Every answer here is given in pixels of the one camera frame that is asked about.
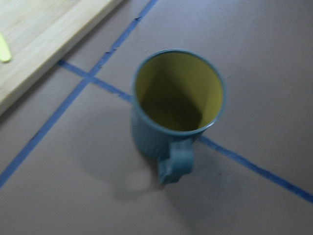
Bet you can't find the teal mug yellow inside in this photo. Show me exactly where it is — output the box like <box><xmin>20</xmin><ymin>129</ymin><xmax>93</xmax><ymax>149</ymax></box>
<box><xmin>131</xmin><ymin>49</ymin><xmax>225</xmax><ymax>184</ymax></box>

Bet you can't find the wooden cutting board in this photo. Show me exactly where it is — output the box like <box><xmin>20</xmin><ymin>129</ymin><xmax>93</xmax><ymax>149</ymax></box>
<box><xmin>0</xmin><ymin>0</ymin><xmax>122</xmax><ymax>114</ymax></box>

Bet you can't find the yellow plastic knife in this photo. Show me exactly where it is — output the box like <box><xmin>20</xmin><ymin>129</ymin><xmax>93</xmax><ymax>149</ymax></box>
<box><xmin>0</xmin><ymin>35</ymin><xmax>12</xmax><ymax>63</ymax></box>

